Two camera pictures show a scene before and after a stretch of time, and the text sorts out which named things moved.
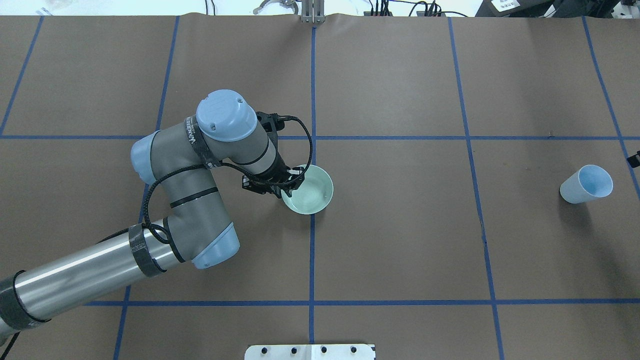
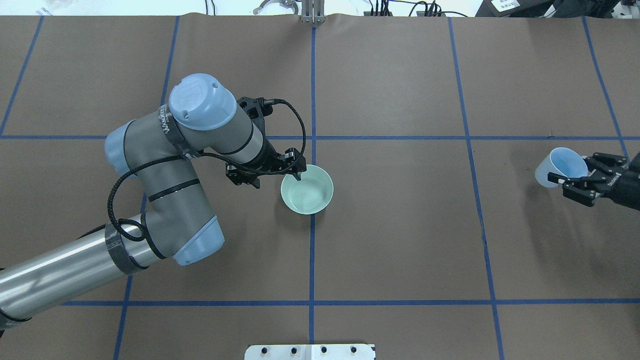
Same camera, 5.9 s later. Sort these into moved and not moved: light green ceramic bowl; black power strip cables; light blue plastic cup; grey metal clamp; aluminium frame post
Moved: light blue plastic cup
Not moved: grey metal clamp; light green ceramic bowl; black power strip cables; aluminium frame post
